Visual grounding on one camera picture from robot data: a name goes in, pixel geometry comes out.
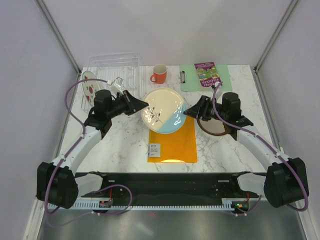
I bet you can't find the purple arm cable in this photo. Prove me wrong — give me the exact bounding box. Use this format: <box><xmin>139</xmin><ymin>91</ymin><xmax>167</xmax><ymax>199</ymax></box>
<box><xmin>211</xmin><ymin>81</ymin><xmax>310</xmax><ymax>217</ymax></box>
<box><xmin>44</xmin><ymin>78</ymin><xmax>133</xmax><ymax>228</ymax></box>

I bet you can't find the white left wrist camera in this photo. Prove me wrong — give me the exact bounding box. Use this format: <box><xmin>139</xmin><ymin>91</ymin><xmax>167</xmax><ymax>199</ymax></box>
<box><xmin>107</xmin><ymin>76</ymin><xmax>124</xmax><ymax>96</ymax></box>

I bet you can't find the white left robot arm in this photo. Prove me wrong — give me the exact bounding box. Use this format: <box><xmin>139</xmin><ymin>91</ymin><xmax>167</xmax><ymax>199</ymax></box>
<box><xmin>36</xmin><ymin>89</ymin><xmax>149</xmax><ymax>209</ymax></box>

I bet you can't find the orange mug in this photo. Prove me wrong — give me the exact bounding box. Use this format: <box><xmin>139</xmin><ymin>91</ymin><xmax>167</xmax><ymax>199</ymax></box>
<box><xmin>150</xmin><ymin>64</ymin><xmax>167</xmax><ymax>84</ymax></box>

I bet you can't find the purple book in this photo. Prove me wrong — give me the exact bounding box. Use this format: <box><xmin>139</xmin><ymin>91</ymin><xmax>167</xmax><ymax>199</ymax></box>
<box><xmin>194</xmin><ymin>62</ymin><xmax>222</xmax><ymax>90</ymax></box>

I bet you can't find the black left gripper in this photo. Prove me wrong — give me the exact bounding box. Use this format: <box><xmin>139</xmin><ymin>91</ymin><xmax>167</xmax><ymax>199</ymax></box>
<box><xmin>106</xmin><ymin>89</ymin><xmax>148</xmax><ymax>119</ymax></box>

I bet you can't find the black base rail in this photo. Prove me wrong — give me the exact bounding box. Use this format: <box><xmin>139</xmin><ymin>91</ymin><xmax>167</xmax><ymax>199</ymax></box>
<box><xmin>86</xmin><ymin>172</ymin><xmax>259</xmax><ymax>206</ymax></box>

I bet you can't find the watermelon pattern plate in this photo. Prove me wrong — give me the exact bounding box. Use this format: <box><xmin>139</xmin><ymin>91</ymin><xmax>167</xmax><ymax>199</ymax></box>
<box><xmin>81</xmin><ymin>70</ymin><xmax>101</xmax><ymax>107</ymax></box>

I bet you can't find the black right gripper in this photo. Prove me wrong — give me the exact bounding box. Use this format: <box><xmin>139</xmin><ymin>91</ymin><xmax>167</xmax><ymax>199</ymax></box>
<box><xmin>183</xmin><ymin>95</ymin><xmax>228</xmax><ymax>122</ymax></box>

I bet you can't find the white wire dish rack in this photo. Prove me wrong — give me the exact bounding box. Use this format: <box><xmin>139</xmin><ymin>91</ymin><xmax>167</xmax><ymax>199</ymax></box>
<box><xmin>79</xmin><ymin>52</ymin><xmax>146</xmax><ymax>112</ymax></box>

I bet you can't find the brown rimmed plate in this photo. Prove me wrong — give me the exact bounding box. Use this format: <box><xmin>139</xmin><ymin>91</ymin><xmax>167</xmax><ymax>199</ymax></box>
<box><xmin>196</xmin><ymin>118</ymin><xmax>228</xmax><ymax>137</ymax></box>

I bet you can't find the orange plastic folder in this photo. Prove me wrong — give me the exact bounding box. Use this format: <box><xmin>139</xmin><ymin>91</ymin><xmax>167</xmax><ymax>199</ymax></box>
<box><xmin>147</xmin><ymin>117</ymin><xmax>198</xmax><ymax>164</ymax></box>

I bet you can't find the white slotted cable duct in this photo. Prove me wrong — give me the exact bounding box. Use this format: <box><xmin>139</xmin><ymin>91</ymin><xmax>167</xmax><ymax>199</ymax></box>
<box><xmin>72</xmin><ymin>198</ymin><xmax>253</xmax><ymax>210</ymax></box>

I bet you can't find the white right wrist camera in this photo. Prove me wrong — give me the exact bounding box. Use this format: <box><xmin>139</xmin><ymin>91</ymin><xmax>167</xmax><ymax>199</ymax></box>
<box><xmin>211</xmin><ymin>81</ymin><xmax>223</xmax><ymax>101</ymax></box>

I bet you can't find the right aluminium frame post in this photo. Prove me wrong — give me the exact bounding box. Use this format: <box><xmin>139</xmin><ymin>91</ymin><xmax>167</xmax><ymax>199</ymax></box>
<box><xmin>252</xmin><ymin>0</ymin><xmax>300</xmax><ymax>73</ymax></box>

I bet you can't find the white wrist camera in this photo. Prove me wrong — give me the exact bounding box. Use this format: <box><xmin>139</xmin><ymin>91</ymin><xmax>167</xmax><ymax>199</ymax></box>
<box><xmin>211</xmin><ymin>81</ymin><xmax>223</xmax><ymax>101</ymax></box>
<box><xmin>107</xmin><ymin>76</ymin><xmax>124</xmax><ymax>96</ymax></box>

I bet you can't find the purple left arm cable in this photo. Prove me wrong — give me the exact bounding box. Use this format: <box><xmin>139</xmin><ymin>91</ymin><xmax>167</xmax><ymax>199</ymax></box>
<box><xmin>44</xmin><ymin>78</ymin><xmax>133</xmax><ymax>228</ymax></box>

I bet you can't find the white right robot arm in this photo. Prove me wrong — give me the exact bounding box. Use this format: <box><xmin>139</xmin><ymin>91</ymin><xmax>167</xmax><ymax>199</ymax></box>
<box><xmin>184</xmin><ymin>92</ymin><xmax>309</xmax><ymax>212</ymax></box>

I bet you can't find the cream leaf pattern plate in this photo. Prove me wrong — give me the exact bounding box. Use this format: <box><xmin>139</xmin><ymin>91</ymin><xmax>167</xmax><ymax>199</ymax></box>
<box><xmin>141</xmin><ymin>87</ymin><xmax>187</xmax><ymax>134</ymax></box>

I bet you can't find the left aluminium frame post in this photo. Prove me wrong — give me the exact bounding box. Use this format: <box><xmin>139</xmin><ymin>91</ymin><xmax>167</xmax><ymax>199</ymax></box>
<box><xmin>35</xmin><ymin>0</ymin><xmax>82</xmax><ymax>76</ymax></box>

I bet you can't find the aluminium frame post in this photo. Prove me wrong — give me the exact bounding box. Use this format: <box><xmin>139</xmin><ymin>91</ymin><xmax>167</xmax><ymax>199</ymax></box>
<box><xmin>252</xmin><ymin>0</ymin><xmax>300</xmax><ymax>73</ymax></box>
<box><xmin>35</xmin><ymin>0</ymin><xmax>82</xmax><ymax>76</ymax></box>

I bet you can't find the green clipboard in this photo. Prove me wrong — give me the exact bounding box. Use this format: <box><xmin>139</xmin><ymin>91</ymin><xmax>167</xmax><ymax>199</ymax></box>
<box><xmin>179</xmin><ymin>62</ymin><xmax>232</xmax><ymax>92</ymax></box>

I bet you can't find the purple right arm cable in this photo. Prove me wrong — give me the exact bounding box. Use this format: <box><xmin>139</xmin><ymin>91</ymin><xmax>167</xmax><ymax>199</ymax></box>
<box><xmin>211</xmin><ymin>81</ymin><xmax>310</xmax><ymax>217</ymax></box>

